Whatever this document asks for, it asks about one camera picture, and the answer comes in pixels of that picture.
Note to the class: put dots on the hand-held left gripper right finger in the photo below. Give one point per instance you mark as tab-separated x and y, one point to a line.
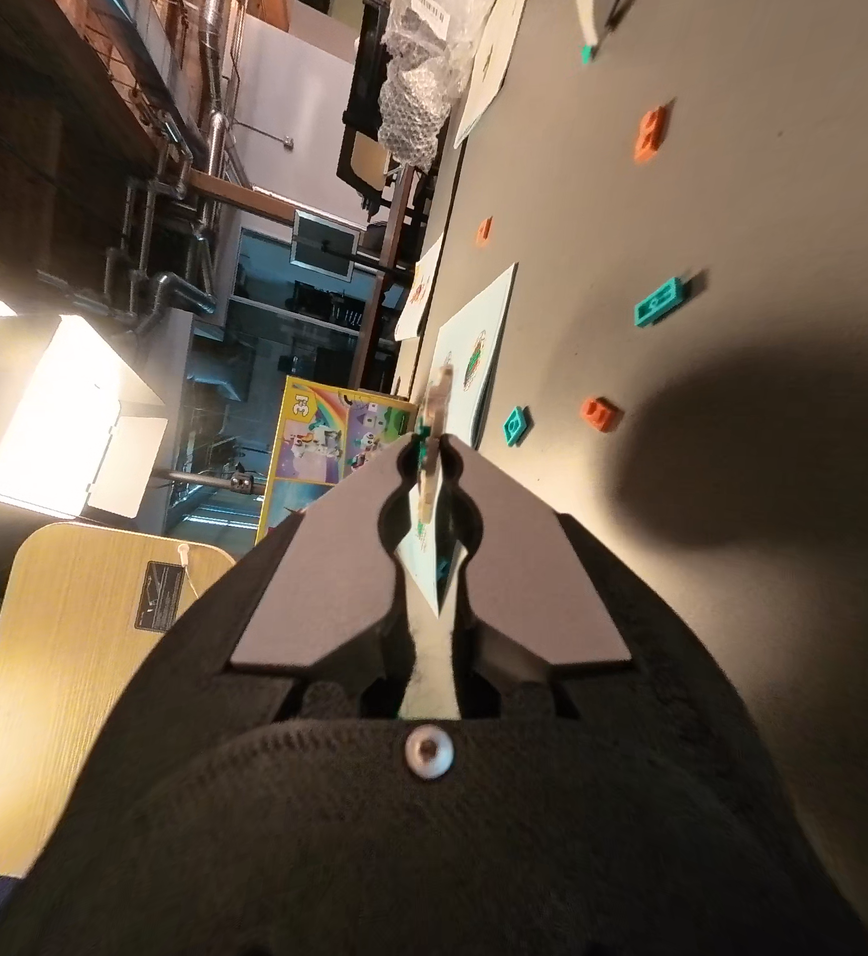
546	590

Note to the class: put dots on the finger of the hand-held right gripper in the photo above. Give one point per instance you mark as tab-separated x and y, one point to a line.
588	19

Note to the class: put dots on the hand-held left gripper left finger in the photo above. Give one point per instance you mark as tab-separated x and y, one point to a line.
314	590

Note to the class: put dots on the teal lego brick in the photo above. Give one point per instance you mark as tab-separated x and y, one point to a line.
658	302
588	54

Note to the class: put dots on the dark green lego plate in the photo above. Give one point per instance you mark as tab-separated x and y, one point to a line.
424	441

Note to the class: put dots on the round cream lego plate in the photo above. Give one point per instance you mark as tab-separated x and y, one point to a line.
434	407

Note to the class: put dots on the orange lego brick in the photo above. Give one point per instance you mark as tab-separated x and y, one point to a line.
600	413
650	134

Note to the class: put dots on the colourful lego set box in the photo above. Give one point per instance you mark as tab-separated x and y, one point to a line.
314	448

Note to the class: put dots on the teal square lego plate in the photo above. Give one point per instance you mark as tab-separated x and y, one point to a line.
516	427

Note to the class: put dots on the orange square lego plate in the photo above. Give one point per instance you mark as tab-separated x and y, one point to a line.
485	230

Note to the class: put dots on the large white paper sheet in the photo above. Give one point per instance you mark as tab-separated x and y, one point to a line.
490	67

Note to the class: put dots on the clear bubble wrap bag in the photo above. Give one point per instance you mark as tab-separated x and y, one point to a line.
419	97

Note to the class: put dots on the wooden-top white tilting stand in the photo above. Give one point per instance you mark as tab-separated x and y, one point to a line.
68	672

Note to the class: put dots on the light blue instruction booklet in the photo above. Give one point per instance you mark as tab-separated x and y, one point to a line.
479	336

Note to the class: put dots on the small printed paper sheet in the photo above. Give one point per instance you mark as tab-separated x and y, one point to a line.
420	287

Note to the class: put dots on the bright white light panel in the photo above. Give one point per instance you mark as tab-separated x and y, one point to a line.
53	403

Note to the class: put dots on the grey framed screen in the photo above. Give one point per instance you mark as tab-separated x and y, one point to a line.
326	246

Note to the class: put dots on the black frame chair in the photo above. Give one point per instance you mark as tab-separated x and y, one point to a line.
370	67

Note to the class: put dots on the silver ventilation duct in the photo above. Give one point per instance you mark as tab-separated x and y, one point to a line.
173	287
217	149

